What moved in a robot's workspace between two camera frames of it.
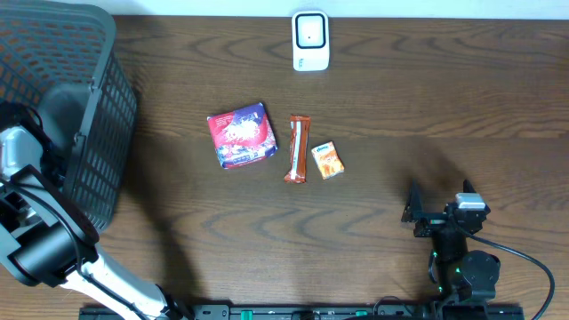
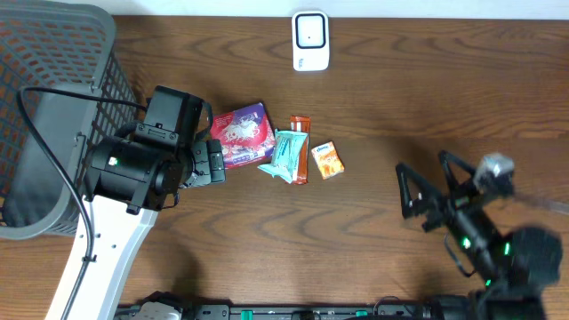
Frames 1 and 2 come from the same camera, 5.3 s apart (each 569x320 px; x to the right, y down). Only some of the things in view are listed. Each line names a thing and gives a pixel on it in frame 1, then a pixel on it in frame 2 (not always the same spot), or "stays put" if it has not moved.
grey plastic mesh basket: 60,59 stays put
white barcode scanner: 310,37 stays put
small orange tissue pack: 327,159 stays put
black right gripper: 435,221 to 436,206
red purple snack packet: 243,137 stays put
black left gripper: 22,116 to 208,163
